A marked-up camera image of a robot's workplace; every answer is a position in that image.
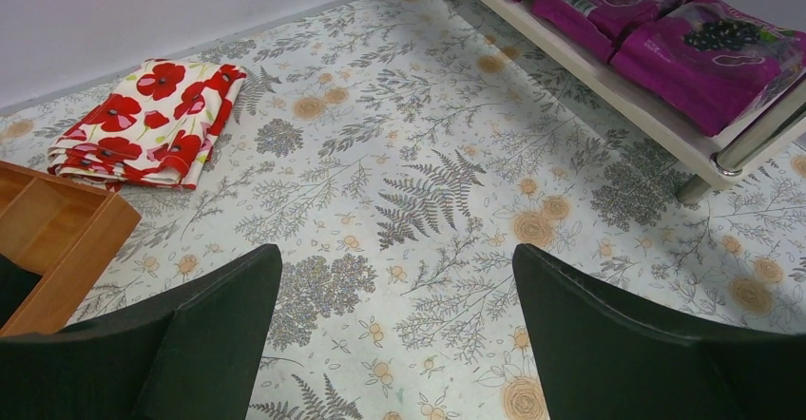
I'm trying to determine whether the white wooden two-tier shelf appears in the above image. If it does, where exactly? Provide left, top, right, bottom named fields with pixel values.
left=449, top=0, right=805, bottom=204

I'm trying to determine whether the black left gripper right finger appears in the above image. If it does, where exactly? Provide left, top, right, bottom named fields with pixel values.
left=512, top=243, right=805, bottom=419

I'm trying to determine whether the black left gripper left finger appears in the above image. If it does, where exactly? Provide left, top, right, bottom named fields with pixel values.
left=1, top=244, right=282, bottom=419

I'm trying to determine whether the red floral folded cloth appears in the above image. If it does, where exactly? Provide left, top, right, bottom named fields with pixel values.
left=47, top=59, right=247, bottom=191

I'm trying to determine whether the orange wooden divider tray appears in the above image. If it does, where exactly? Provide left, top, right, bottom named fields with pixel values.
left=1, top=162, right=141, bottom=336

